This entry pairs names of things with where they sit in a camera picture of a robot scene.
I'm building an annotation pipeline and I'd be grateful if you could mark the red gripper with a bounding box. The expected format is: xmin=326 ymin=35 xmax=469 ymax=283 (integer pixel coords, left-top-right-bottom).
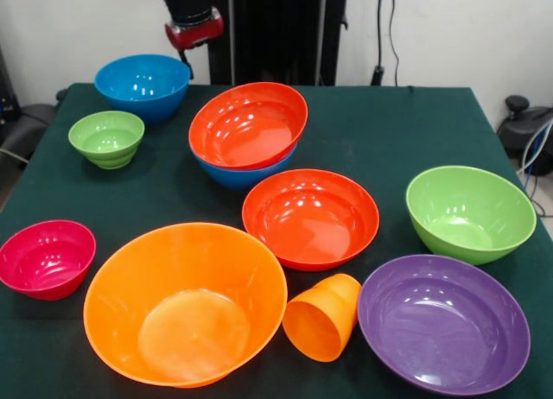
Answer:
xmin=164 ymin=6 xmax=225 ymax=80

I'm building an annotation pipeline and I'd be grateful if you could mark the red-orange plastic bowl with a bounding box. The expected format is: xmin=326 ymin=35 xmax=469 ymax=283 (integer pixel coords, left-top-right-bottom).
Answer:
xmin=241 ymin=168 xmax=381 ymax=272
xmin=188 ymin=81 xmax=309 ymax=171

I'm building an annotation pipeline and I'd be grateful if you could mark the blue plastic bowl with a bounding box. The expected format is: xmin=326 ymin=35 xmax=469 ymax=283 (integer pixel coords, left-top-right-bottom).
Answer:
xmin=191 ymin=142 xmax=299 ymax=192
xmin=94 ymin=54 xmax=192 ymax=124

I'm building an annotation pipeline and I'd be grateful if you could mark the small green plastic bowl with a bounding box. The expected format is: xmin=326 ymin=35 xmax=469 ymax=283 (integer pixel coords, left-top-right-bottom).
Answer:
xmin=67 ymin=110 xmax=146 ymax=170

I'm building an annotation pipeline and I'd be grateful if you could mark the black wheeled base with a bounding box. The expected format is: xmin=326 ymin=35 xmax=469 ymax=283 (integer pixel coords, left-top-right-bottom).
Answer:
xmin=496 ymin=95 xmax=553 ymax=176
xmin=0 ymin=44 xmax=57 ymax=162

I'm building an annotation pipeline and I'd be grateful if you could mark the dark green tablecloth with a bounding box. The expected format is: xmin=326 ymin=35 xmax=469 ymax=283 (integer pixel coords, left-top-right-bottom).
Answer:
xmin=0 ymin=82 xmax=553 ymax=399

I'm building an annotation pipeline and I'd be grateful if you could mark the large orange plastic bowl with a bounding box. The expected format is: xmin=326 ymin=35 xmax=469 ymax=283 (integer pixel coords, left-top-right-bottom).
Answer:
xmin=82 ymin=222 xmax=289 ymax=389

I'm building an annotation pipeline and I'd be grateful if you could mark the pink plastic bowl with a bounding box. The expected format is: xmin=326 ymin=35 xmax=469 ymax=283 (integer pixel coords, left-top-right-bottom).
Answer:
xmin=0 ymin=219 xmax=98 ymax=301

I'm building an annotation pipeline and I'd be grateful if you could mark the orange plastic cup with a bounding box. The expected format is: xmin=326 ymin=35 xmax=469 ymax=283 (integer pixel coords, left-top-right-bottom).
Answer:
xmin=282 ymin=273 xmax=363 ymax=364

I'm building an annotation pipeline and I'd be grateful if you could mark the large green plastic bowl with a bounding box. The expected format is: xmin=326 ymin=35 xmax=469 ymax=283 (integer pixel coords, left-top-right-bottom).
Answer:
xmin=405 ymin=165 xmax=538 ymax=267

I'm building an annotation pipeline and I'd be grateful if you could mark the purple plastic bowl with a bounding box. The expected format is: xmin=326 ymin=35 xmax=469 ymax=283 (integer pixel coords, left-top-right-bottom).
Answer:
xmin=357 ymin=254 xmax=531 ymax=396

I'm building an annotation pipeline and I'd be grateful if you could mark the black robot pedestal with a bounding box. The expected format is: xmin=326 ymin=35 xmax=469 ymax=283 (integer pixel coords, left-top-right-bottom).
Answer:
xmin=198 ymin=0 xmax=349 ymax=87

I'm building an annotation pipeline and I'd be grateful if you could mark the black wall cable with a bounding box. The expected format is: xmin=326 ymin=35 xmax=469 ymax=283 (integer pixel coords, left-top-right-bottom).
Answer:
xmin=370 ymin=0 xmax=401 ymax=87

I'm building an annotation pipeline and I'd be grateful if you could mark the blue and white cable bundle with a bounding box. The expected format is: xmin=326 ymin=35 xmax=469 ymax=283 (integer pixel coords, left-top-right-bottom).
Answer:
xmin=516 ymin=117 xmax=553 ymax=219

